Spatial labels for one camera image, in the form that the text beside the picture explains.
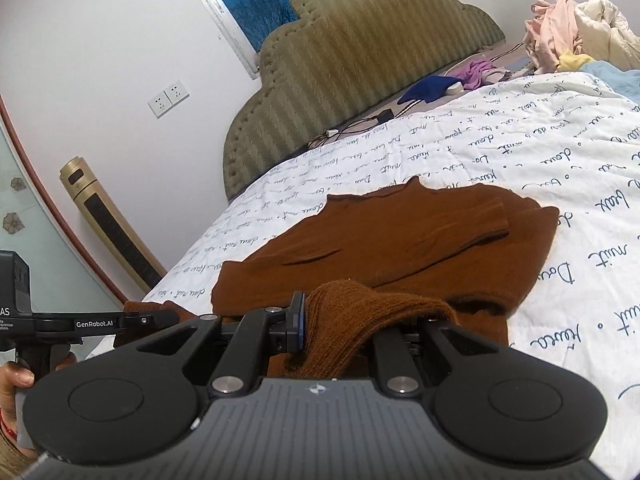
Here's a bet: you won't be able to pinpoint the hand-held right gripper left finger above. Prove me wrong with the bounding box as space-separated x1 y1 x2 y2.
131 291 307 398

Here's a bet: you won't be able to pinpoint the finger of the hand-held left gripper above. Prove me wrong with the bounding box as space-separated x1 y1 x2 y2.
122 309 179 335

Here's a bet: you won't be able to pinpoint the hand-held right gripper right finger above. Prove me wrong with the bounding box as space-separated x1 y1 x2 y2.
371 317 513 397

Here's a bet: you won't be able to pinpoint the brown knit sweater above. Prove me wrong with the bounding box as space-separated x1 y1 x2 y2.
112 176 561 381

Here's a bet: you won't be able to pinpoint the person's left forearm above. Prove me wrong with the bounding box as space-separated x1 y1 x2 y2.
0 389 39 478

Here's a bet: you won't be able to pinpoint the pink clothes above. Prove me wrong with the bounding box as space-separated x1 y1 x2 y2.
523 0 584 76

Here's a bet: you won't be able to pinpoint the person's left hand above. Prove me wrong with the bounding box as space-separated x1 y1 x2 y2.
0 352 79 392

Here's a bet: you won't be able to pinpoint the gold tower air conditioner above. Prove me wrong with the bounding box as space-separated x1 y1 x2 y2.
59 156 169 294

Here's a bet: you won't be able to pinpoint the olive padded headboard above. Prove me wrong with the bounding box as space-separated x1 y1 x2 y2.
221 0 507 204

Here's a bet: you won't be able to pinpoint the dark blue cloth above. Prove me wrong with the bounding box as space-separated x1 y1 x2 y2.
400 75 464 104

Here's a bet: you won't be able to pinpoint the white script printed quilt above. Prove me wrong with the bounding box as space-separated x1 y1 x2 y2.
142 71 640 480

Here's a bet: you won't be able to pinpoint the purple cloth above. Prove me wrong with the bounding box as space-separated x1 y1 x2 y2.
452 58 511 92

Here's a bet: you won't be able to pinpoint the light blue blanket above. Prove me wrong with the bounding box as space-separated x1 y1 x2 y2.
580 60 640 99

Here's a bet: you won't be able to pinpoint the cream duvet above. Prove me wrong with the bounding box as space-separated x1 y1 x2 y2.
572 0 640 71

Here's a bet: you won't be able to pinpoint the black cable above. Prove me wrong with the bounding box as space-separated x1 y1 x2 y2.
307 110 401 149

